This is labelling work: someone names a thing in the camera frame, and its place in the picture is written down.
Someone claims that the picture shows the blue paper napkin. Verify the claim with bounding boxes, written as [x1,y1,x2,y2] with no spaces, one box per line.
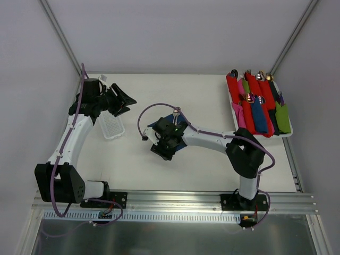
[148,115,188,158]

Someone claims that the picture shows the wooden handle spoon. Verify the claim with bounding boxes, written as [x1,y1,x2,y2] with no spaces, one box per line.
[172,107,181,126]

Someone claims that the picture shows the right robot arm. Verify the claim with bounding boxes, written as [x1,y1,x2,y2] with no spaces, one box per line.
[143,117,265,210]

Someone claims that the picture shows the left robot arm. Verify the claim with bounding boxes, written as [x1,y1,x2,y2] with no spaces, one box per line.
[35,78,136,207]

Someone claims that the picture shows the pink napkin roll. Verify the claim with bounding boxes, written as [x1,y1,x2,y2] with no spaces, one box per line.
[232,103,246,128]

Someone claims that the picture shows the green napkin roll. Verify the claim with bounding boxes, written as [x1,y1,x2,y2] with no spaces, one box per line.
[275,101,291,133]

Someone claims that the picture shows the small white basket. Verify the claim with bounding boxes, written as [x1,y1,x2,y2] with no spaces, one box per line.
[98,111,125,140]

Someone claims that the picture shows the aluminium rail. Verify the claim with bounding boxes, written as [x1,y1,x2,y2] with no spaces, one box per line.
[31,188,319,216]

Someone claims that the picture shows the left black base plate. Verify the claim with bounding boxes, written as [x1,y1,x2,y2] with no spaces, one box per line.
[80,191,128,209]

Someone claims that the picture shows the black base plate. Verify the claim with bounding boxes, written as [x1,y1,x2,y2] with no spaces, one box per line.
[80,191,128,209]
[219,193,268,211]

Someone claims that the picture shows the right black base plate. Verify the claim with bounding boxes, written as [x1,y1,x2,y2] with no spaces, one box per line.
[219,193,268,211]

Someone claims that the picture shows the white cable duct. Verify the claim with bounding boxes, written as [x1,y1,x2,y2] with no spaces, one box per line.
[42,211,242,224]

